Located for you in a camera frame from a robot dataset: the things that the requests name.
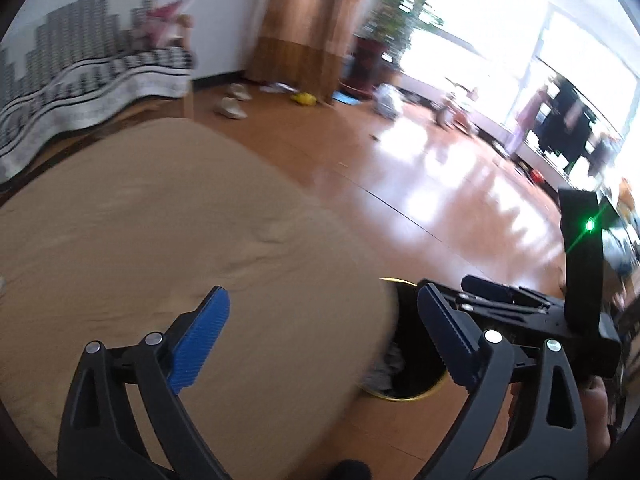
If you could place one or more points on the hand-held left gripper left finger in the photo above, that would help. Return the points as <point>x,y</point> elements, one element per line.
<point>200,345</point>

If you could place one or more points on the pink toy tricycle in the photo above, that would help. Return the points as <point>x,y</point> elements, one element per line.
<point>457,110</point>

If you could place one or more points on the white plastic bag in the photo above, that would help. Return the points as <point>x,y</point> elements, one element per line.
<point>388,101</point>

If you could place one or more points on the black hanging garment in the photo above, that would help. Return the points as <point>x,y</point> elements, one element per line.
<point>567,120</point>

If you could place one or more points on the black shoe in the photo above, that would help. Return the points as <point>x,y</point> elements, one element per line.
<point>350,471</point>

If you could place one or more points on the blue floor mat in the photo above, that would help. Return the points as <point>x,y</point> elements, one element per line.
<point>346,99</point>

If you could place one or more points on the person's right hand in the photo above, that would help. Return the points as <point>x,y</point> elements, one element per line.
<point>595,410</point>

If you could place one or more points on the red ball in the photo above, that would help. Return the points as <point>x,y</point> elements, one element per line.
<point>537,176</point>

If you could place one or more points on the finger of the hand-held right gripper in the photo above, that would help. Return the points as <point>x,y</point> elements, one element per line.
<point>500,315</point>
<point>492,287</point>

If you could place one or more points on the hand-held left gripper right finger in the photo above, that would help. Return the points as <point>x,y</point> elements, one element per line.
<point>445,340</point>

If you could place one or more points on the red plant pot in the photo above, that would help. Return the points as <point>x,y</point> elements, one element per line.
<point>370,65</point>

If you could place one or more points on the pink plush toy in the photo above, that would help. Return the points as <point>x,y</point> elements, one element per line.
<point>162,22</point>

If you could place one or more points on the crumpled white paper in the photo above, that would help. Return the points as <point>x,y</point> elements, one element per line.
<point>387,370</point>

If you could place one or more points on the black trash bin gold rim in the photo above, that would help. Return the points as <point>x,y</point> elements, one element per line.
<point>417,360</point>

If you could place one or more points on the yellow toy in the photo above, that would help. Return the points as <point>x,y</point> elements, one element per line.
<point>304,99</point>

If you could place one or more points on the black white patterned blanket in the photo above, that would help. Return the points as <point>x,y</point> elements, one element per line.
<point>75,70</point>

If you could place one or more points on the beige slipper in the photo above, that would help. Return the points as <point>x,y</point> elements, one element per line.
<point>241,92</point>
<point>230,109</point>

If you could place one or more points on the purple hanging garment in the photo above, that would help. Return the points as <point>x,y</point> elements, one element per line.
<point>531,115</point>

